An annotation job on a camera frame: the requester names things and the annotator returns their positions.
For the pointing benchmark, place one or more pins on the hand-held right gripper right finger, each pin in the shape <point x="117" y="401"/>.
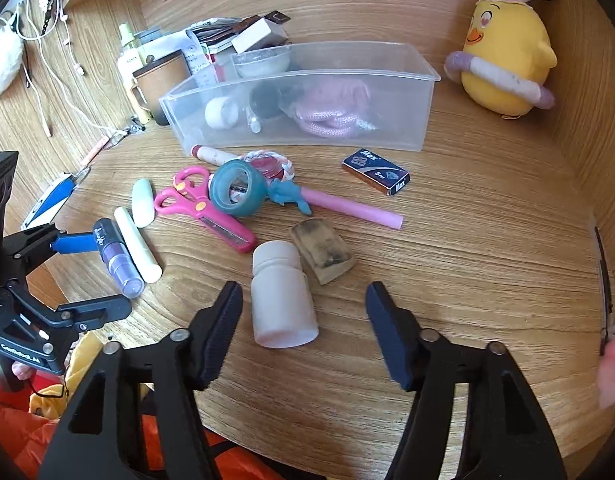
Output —
<point x="391" y="340"/>

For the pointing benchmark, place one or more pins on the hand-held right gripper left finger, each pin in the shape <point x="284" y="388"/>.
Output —
<point x="216" y="345"/>

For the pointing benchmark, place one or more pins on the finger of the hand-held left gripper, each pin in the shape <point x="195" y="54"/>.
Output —
<point x="94" y="307"/>
<point x="74" y="242"/>

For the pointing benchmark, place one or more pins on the purple spray bottle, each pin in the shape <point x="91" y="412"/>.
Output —
<point x="118" y="260"/>

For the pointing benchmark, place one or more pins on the white stick tube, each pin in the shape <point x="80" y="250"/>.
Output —
<point x="137" y="245"/>

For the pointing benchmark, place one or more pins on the white oval eraser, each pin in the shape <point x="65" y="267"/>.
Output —
<point x="143" y="202"/>

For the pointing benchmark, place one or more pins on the white plastic bottle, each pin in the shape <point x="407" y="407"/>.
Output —
<point x="282" y="295"/>

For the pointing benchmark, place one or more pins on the beige eraser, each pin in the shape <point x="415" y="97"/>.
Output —
<point x="320" y="252"/>

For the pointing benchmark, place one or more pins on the pink scissors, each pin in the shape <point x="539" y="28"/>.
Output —
<point x="215" y="222"/>

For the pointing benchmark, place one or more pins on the pink pen with blue dolphin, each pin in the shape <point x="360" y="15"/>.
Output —
<point x="347" y="207"/>

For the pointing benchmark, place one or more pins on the light blue tube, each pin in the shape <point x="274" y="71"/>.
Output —
<point x="255" y="195"/>

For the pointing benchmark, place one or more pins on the red white lip balm tube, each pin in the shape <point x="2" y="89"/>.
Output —
<point x="215" y="154"/>

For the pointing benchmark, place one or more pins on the blue staple box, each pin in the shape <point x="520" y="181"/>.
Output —
<point x="375" y="172"/>

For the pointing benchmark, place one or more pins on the red round container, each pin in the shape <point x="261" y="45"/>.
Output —
<point x="265" y="166"/>

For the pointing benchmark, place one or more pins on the clear plastic storage box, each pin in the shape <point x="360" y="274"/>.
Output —
<point x="392" y="110"/>

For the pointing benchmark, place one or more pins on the yellow cloth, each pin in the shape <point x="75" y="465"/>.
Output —
<point x="84" y="360"/>

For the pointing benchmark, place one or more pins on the white fluffy pouch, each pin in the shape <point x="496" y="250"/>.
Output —
<point x="2" y="62"/>

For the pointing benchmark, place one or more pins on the orange jacket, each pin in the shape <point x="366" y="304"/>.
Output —
<point x="17" y="435"/>

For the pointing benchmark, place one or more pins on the white lotion bottle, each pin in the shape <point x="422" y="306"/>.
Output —
<point x="125" y="67"/>

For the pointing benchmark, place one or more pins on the brown mug with lid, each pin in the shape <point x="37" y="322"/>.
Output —
<point x="162" y="85"/>

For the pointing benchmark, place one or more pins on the white tape roll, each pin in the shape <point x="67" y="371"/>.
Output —
<point x="221" y="112"/>

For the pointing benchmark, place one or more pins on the yellow green spray bottle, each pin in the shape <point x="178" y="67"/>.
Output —
<point x="129" y="42"/>

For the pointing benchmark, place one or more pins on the black strip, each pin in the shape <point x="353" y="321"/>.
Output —
<point x="604" y="280"/>

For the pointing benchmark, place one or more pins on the black dropper bottle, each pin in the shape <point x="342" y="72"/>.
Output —
<point x="265" y="100"/>

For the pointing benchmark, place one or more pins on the stack of papers and books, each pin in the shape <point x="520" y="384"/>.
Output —
<point x="212" y="32"/>

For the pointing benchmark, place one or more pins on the white bowl of small items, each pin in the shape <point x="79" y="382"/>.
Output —
<point x="262" y="62"/>

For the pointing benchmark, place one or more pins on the white card box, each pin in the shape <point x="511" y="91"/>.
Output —
<point x="260" y="34"/>

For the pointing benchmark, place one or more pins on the yellow chick plush toy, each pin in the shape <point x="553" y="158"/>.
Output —
<point x="502" y="50"/>

